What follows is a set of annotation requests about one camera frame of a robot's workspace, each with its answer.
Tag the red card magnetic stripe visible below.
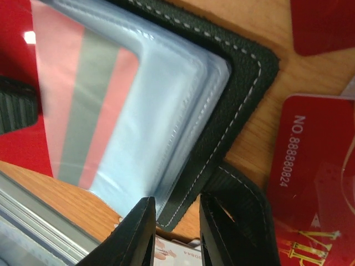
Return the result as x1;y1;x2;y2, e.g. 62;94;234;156
0;0;139;189

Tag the red card centre pile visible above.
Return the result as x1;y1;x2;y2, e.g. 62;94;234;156
267;94;354;265

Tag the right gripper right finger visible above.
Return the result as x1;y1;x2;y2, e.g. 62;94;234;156
200;195;250;265

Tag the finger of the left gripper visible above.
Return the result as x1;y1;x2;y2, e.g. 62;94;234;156
1;75;38;135

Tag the black leather card holder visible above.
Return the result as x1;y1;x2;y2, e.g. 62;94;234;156
40;1;280;265

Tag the red VIP card centre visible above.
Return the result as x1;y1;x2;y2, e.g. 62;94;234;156
290;0;354;56

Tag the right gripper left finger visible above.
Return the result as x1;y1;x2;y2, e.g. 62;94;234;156
79;197;156;265

